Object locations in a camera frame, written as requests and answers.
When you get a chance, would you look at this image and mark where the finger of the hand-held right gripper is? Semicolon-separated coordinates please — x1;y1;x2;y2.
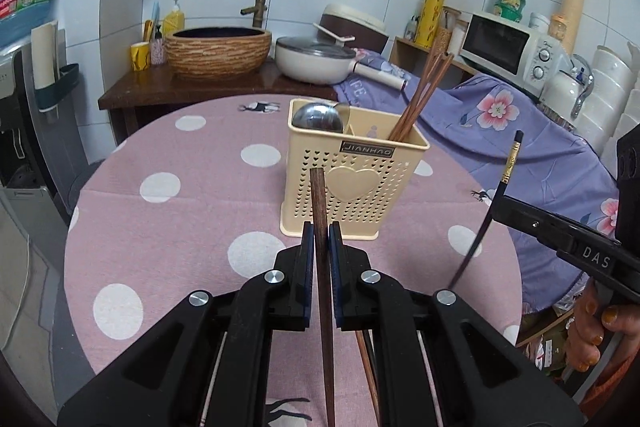
492;194;623;254

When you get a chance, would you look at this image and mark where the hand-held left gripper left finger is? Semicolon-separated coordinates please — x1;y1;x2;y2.
57;221;317;427

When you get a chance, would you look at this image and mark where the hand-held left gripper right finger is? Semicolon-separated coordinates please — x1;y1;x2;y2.
327;221;586;427

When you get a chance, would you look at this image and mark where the cream plastic utensil holder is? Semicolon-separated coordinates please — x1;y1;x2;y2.
280;98;431;241

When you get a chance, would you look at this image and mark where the black chopstick with gold band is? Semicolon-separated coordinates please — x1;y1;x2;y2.
442;130;524;290

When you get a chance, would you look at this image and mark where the metal spoon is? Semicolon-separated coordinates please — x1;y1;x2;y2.
291;102;353;132

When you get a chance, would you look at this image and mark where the person's right hand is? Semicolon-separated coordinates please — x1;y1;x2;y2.
567;284;633;373

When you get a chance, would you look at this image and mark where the stack of white bowls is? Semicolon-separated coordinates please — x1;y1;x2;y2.
575;44;640;172

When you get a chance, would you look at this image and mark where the white microwave oven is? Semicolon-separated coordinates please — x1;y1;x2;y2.
459;11;571;96

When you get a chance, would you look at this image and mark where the white pot with glass lid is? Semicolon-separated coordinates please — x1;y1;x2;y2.
275;36;410;94

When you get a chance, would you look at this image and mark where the white plastic bottle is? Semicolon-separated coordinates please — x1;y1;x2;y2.
450;19;470;58

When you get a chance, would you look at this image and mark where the glass jar of grains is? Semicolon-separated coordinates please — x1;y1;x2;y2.
440;7;463;52

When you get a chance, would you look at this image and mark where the light wooden shelf box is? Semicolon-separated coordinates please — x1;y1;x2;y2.
387;36;476;75

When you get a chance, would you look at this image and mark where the white rice paddle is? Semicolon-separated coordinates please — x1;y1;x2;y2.
312;23;356;44

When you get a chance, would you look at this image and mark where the woven pattern basin sink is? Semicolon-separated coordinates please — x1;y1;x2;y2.
164;26;273;82

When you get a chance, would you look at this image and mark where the dark wooden washstand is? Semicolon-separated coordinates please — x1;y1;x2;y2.
97;59;341;142

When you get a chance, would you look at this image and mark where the yellow wrap roll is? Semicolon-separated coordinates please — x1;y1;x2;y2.
417;0;447;48

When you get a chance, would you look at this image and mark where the dark blue bin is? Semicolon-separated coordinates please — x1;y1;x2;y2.
65;159;108;228

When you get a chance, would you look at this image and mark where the brown and white rice cooker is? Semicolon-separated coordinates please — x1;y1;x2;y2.
320;3;390;55

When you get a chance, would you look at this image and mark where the bronze bamboo style faucet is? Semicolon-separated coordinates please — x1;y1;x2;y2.
240;0;268;28

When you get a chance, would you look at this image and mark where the yellow cup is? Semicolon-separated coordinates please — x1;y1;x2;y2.
131;42;152;72

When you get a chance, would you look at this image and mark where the yellow soap pump bottle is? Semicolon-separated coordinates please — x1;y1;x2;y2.
162;0;186;36

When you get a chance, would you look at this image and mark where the grey water dispenser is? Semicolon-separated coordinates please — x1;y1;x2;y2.
0;42;76;358

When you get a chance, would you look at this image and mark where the rolled white paper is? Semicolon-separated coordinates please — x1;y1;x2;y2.
31;21;60;88

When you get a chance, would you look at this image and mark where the white kettle with metal handle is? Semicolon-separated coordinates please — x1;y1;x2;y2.
542;54;596;120

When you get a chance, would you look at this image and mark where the blue grey wall holder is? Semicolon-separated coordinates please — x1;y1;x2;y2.
35;63;80;115

